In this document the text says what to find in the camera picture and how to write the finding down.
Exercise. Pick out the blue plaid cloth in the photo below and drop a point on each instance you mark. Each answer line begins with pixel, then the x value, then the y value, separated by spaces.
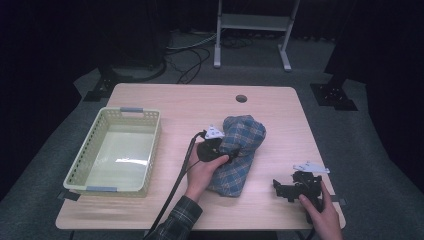
pixel 241 146

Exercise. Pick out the white metal stand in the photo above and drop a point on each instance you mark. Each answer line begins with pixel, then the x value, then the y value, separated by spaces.
pixel 253 22

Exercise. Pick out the grey tape strip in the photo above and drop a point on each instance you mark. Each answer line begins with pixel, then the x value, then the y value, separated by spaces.
pixel 131 109
pixel 101 189

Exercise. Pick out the black tape piece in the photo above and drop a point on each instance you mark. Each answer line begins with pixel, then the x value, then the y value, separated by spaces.
pixel 68 196
pixel 340 201

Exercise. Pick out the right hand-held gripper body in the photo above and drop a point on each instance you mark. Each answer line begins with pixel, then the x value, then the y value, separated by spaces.
pixel 310 188

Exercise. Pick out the dark round table grommet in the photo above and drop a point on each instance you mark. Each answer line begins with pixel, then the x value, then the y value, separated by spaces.
pixel 241 98

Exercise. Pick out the pale green plastic basket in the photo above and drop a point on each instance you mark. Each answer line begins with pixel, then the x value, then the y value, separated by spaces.
pixel 83 156

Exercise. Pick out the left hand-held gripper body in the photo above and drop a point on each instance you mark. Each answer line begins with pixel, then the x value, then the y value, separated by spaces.
pixel 210 150

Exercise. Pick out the black stand base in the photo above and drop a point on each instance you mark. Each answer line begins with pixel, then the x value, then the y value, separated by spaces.
pixel 105 87
pixel 333 96

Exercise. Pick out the person's right hand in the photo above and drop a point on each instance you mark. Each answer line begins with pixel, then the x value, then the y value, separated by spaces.
pixel 328 223

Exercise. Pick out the person's left hand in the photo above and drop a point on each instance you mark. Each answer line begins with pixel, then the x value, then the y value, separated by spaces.
pixel 201 176

